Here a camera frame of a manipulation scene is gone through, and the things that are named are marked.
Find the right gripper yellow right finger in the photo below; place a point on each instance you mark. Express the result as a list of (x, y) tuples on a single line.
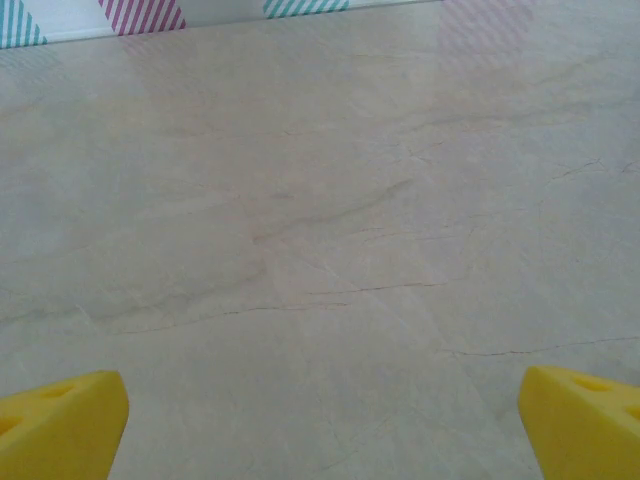
[(585, 435)]

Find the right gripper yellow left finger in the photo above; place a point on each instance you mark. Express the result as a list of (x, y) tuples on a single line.
[(60, 430)]

